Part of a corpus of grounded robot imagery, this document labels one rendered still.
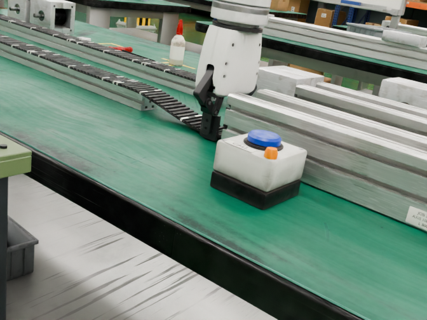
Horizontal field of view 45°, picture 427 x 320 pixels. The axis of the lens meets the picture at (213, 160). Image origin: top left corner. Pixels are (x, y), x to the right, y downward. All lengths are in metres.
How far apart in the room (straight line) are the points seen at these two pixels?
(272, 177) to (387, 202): 0.15
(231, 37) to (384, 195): 0.30
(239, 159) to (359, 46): 1.85
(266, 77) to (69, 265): 0.82
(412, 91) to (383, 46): 1.31
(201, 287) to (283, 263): 0.97
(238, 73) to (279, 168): 0.23
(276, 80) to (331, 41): 1.56
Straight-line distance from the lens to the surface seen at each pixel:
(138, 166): 0.65
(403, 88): 1.07
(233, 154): 0.59
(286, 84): 0.90
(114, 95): 0.95
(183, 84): 1.09
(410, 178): 0.63
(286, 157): 0.59
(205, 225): 0.53
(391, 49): 2.36
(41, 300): 1.36
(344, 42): 2.43
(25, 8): 1.75
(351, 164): 0.65
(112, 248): 1.57
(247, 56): 0.78
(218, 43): 0.75
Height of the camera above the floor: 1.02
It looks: 20 degrees down
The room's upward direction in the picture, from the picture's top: 9 degrees clockwise
